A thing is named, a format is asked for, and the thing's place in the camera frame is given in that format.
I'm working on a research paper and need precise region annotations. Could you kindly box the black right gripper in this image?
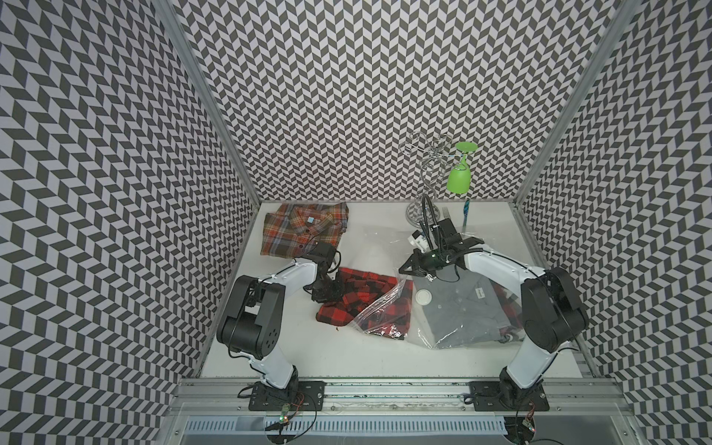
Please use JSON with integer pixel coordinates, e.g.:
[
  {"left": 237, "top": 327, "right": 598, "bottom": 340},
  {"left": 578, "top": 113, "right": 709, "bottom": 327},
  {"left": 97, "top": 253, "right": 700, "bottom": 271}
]
[{"left": 398, "top": 245, "right": 449, "bottom": 276}]

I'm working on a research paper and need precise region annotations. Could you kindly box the red black checked shirt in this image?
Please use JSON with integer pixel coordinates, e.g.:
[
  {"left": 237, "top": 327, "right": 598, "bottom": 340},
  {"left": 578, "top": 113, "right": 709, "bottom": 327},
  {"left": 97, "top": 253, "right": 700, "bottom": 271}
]
[{"left": 315, "top": 268, "right": 413, "bottom": 340}]

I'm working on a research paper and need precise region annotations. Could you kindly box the multicolour plaid shirt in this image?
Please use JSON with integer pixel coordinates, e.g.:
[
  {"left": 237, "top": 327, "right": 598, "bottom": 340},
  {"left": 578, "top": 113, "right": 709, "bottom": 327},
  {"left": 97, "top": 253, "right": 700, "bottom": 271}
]
[{"left": 261, "top": 202, "right": 350, "bottom": 259}]

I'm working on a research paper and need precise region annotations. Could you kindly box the grey garment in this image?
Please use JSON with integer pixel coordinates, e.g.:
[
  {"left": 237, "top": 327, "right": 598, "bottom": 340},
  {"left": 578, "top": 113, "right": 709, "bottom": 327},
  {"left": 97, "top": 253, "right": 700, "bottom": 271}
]
[{"left": 408, "top": 271, "right": 524, "bottom": 350}]

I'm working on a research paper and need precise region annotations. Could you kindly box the clear vacuum bag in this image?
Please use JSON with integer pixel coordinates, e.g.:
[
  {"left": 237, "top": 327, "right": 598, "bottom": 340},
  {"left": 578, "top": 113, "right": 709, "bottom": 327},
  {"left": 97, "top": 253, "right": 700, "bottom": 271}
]
[{"left": 350, "top": 221, "right": 525, "bottom": 350}]

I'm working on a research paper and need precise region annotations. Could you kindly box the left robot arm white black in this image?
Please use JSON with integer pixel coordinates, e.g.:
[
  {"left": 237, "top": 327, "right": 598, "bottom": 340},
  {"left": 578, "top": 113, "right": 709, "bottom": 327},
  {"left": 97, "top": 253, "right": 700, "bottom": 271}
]
[{"left": 216, "top": 255, "right": 334, "bottom": 390}]

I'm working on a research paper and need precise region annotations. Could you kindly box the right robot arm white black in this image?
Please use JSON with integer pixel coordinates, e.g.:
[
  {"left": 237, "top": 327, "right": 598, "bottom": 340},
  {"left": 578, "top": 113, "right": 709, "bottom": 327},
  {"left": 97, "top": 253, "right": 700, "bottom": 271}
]
[{"left": 399, "top": 245, "right": 589, "bottom": 390}]

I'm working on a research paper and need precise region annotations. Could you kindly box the white bag valve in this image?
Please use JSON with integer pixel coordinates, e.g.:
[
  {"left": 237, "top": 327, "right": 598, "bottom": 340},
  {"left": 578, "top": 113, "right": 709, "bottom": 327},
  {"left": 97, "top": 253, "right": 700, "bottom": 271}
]
[{"left": 415, "top": 289, "right": 433, "bottom": 306}]

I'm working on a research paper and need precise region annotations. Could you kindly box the green plastic wine glass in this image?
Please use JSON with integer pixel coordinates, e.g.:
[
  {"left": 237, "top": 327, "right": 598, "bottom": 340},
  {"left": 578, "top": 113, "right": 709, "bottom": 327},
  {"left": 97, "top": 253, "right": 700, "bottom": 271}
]
[{"left": 446, "top": 141, "right": 478, "bottom": 195}]

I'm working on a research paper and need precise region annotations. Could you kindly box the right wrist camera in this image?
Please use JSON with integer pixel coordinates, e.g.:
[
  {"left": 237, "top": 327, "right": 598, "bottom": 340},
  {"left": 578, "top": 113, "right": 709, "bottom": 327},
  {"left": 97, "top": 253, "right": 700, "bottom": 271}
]
[{"left": 408, "top": 218, "right": 463, "bottom": 252}]

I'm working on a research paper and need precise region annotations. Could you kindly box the wire glass rack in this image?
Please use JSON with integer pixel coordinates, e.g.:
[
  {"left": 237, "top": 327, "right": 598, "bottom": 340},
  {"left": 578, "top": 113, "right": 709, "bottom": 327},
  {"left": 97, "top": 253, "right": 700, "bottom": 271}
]
[{"left": 400, "top": 133, "right": 452, "bottom": 228}]

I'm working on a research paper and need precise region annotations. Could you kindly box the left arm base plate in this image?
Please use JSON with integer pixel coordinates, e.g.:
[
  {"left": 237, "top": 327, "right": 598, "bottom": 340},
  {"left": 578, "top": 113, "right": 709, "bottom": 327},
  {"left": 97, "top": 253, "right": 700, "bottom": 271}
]
[{"left": 248, "top": 380, "right": 326, "bottom": 412}]

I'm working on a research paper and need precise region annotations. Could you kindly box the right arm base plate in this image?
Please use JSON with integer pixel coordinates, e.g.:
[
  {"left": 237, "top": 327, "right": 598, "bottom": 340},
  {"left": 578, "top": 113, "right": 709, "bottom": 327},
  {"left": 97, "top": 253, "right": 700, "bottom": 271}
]
[{"left": 465, "top": 380, "right": 551, "bottom": 413}]

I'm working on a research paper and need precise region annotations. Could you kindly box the aluminium front rail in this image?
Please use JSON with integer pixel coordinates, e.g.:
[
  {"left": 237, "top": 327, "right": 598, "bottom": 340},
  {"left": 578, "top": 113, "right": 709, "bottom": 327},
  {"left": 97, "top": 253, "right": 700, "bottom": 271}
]
[{"left": 167, "top": 378, "right": 633, "bottom": 417}]

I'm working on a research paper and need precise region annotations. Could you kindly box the aluminium corner post right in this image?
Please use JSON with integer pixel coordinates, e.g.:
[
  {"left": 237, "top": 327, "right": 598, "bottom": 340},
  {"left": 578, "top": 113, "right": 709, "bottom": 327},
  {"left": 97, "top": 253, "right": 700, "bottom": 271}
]
[{"left": 514, "top": 0, "right": 643, "bottom": 208}]

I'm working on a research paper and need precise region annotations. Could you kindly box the aluminium corner post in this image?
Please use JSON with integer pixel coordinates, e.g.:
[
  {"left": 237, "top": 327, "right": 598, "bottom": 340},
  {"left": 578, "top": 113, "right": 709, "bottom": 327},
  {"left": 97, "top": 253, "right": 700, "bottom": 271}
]
[
  {"left": 152, "top": 0, "right": 261, "bottom": 208},
  {"left": 514, "top": 0, "right": 643, "bottom": 208}
]

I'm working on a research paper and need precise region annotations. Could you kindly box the aluminium corner post left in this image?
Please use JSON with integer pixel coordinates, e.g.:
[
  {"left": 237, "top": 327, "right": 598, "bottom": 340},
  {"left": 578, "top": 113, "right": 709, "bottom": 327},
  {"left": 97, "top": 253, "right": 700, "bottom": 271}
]
[{"left": 152, "top": 0, "right": 261, "bottom": 208}]

